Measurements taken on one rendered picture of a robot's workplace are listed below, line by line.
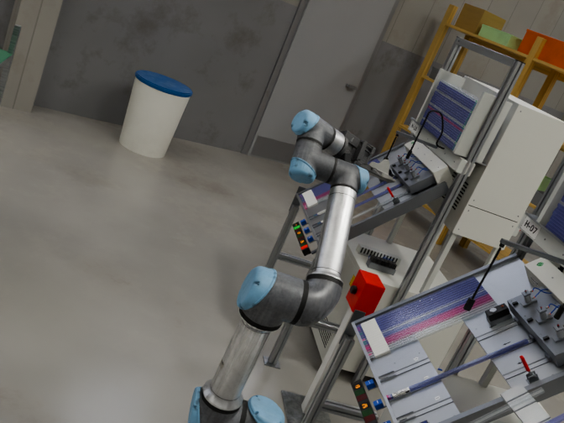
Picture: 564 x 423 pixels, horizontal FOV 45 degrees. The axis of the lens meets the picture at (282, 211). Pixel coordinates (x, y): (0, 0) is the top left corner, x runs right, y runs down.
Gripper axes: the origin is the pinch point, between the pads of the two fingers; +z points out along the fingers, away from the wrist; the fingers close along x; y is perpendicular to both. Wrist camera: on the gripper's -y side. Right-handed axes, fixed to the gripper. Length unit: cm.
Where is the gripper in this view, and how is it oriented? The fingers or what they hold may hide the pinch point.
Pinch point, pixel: (377, 182)
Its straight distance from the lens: 209.2
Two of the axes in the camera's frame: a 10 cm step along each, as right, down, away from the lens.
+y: 3.9, -9.1, 1.7
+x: -5.9, -1.0, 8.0
